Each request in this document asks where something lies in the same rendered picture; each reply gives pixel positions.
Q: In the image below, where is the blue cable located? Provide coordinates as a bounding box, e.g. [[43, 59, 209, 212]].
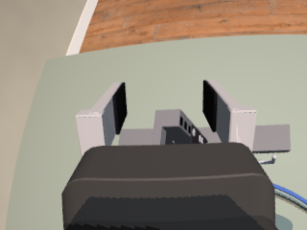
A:
[[272, 183, 307, 205]]

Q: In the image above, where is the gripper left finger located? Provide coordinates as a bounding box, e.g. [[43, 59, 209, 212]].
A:
[[75, 82, 128, 157]]

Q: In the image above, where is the black network patch panel rack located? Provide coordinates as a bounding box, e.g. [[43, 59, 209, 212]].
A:
[[118, 109, 291, 152]]

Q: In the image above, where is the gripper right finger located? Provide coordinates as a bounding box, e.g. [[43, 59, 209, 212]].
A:
[[202, 80, 257, 152]]

